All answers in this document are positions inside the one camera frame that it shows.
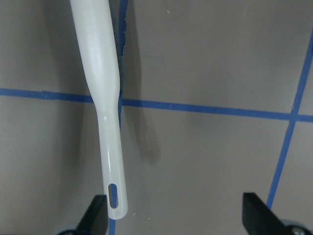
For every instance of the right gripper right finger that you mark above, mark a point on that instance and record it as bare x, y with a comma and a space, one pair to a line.
258, 219

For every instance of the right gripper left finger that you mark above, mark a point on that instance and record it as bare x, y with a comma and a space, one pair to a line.
95, 220

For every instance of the white hand brush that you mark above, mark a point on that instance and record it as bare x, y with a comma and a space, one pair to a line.
94, 30

